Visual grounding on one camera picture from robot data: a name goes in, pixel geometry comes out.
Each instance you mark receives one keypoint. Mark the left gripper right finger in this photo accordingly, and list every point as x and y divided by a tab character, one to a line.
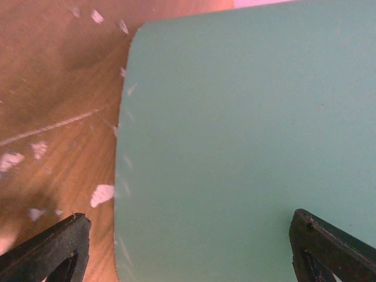
323	252

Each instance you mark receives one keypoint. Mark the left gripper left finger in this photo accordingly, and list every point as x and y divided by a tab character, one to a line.
60	253

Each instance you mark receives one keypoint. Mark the green plastic bin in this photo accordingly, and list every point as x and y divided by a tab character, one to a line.
231	121

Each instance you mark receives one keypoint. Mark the white debris pile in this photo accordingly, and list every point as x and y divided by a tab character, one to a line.
101	194

